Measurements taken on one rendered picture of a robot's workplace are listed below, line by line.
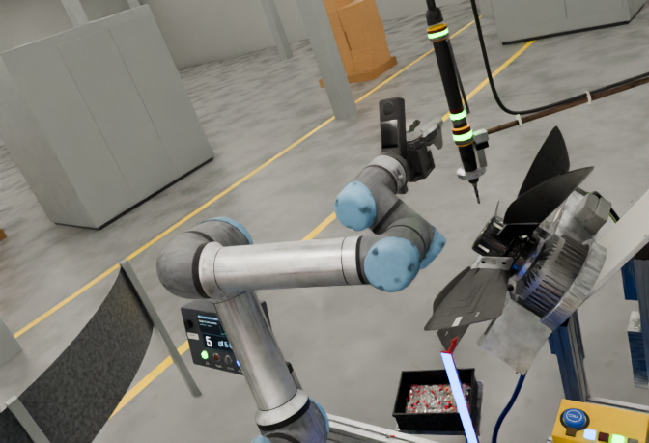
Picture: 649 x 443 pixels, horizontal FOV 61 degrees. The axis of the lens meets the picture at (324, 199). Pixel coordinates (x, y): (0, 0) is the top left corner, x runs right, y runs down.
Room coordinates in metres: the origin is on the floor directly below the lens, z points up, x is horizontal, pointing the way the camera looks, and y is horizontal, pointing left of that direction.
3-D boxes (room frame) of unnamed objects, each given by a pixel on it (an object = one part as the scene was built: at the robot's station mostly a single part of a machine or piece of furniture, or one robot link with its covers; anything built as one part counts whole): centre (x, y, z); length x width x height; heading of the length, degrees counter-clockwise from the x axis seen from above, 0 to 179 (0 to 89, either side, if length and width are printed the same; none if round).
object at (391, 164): (0.93, -0.12, 1.64); 0.08 x 0.05 x 0.08; 49
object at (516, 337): (1.16, -0.35, 0.98); 0.20 x 0.16 x 0.20; 49
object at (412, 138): (1.00, -0.17, 1.64); 0.12 x 0.08 x 0.09; 139
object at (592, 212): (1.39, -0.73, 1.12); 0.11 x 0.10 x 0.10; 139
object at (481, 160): (1.22, -0.37, 1.50); 0.09 x 0.07 x 0.10; 84
